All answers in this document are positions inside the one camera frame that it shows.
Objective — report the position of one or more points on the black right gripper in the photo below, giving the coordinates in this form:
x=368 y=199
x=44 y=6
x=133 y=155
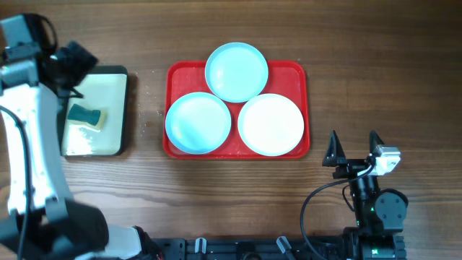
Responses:
x=351 y=166

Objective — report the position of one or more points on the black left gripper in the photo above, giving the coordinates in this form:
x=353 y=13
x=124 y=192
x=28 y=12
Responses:
x=85 y=67

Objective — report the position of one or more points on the green yellow sponge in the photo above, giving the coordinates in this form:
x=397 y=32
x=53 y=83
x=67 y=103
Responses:
x=93 y=119

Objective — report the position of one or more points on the light blue plate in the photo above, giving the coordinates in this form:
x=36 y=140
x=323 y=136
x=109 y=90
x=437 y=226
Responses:
x=236 y=72
x=198 y=123

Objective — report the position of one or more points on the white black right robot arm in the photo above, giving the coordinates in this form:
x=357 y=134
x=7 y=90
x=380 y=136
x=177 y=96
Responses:
x=380 y=213

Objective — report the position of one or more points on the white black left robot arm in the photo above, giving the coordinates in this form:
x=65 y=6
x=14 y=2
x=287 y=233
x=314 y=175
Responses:
x=45 y=222

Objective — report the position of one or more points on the dark green water tray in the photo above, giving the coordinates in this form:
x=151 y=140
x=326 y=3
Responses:
x=104 y=88

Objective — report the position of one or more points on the red plastic tray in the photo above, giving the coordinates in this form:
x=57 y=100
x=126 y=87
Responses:
x=287 y=78

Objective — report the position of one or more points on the white plate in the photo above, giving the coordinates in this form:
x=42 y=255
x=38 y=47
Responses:
x=270 y=125

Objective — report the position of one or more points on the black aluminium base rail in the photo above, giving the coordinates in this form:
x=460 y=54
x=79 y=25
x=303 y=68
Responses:
x=324 y=247

